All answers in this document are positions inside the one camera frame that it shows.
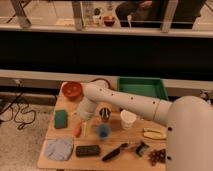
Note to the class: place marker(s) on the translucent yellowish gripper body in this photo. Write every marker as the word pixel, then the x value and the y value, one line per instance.
pixel 84 128

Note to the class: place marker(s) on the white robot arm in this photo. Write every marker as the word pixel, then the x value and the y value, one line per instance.
pixel 189 123

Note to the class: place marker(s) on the blue plastic cup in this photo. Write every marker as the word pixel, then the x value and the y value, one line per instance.
pixel 103 131

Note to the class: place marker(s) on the striped metal cup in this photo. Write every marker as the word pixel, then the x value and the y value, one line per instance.
pixel 105 114

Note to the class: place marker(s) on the green sponge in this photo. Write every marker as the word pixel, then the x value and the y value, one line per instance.
pixel 60 119

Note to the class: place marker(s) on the black rectangular case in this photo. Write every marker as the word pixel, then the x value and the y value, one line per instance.
pixel 87 150

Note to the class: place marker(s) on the wooden table board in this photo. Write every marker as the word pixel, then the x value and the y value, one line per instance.
pixel 83 140

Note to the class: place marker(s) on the grey blue cloth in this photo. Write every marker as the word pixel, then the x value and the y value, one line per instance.
pixel 59 149

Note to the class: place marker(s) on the red bowl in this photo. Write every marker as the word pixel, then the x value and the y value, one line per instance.
pixel 72 90

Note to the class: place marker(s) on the white paper cup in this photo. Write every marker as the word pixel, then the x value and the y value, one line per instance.
pixel 127 119

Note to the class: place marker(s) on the purple bowl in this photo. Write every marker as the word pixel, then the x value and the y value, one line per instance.
pixel 100 79

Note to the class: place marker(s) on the upper yellow banana piece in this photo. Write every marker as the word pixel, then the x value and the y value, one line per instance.
pixel 146 130

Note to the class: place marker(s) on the bunch of dark grapes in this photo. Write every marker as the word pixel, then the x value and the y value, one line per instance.
pixel 157 156

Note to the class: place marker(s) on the green plastic tray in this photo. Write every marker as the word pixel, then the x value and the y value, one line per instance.
pixel 152 87

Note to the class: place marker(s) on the dark bowl on shelf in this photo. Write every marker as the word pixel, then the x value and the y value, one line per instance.
pixel 109 21

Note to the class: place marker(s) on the black handled spoon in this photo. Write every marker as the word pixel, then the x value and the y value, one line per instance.
pixel 115 152

